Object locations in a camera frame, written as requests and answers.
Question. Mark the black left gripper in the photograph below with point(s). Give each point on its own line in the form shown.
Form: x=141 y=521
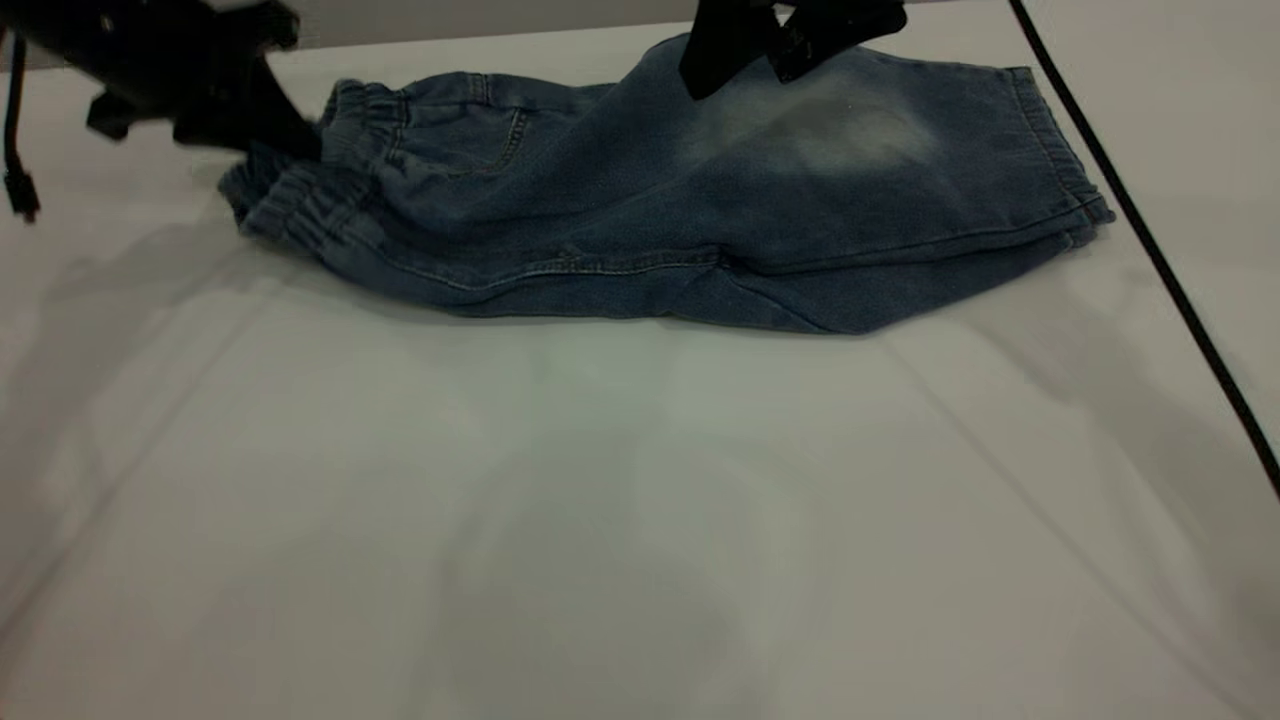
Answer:
x=180 y=50

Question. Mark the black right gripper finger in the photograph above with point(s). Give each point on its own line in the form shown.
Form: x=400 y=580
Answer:
x=830 y=30
x=725 y=45

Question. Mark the blue denim shorts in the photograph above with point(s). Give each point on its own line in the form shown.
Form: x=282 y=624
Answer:
x=650 y=220

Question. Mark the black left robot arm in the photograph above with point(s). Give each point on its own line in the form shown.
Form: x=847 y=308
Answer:
x=30 y=20

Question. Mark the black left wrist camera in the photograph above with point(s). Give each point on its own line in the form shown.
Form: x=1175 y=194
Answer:
x=130 y=115

